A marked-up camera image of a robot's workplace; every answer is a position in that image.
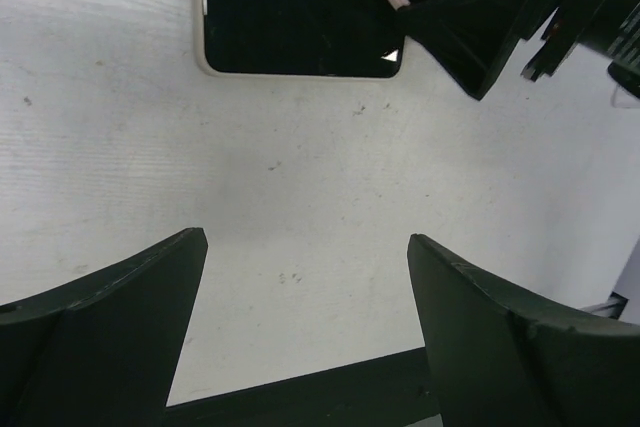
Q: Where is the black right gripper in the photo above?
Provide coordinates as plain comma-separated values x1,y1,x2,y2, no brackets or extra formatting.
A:
397,0,639,100

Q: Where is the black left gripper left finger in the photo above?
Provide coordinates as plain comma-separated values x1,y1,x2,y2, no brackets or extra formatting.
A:
1,228,208,426

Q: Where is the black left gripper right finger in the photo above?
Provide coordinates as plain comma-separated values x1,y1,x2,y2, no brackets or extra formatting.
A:
407,234,639,426

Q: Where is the phone in beige case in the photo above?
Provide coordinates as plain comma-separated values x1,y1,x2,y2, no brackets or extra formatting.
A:
193,0,405,79

